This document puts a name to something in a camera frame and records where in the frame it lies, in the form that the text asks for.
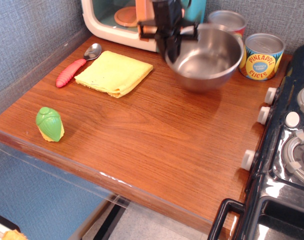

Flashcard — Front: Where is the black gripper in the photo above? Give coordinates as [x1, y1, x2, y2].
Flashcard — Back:
[137, 0, 199, 63]

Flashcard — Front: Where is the stainless steel pot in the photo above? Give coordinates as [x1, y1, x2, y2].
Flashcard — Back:
[164, 23, 244, 93]

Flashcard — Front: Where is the toy microwave teal and white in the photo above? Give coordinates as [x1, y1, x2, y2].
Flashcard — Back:
[81, 0, 206, 52]

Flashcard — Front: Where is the folded yellow cloth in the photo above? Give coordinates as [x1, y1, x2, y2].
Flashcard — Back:
[74, 51, 154, 98]

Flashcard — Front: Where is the tomato sauce can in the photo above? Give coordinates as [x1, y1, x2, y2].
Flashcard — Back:
[208, 10, 248, 38]

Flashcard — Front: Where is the pineapple slices can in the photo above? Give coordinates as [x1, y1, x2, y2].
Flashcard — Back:
[239, 33, 286, 81]

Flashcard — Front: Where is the white stove knob back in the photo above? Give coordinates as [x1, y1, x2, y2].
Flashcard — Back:
[264, 87, 278, 105]

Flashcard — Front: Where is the white stove knob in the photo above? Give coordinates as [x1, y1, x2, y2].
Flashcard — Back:
[241, 149, 256, 171]
[264, 87, 278, 105]
[257, 106, 271, 125]

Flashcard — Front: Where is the white stove knob middle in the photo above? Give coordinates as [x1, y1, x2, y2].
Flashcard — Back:
[257, 106, 271, 125]

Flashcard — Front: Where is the toy corn green husk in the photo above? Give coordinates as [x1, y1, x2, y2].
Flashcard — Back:
[35, 107, 65, 142]

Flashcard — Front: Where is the white stove knob front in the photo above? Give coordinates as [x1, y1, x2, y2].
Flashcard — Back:
[241, 149, 256, 171]

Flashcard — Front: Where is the black toy stove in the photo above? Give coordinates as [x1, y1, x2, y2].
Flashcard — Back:
[207, 43, 304, 240]

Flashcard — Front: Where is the orange fuzzy object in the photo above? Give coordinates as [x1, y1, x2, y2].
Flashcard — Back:
[2, 229, 28, 240]

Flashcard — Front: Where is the spoon with red handle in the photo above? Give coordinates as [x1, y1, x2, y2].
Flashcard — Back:
[55, 43, 102, 88]

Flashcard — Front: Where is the black oven door handle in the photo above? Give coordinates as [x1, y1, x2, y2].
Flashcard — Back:
[207, 198, 246, 240]

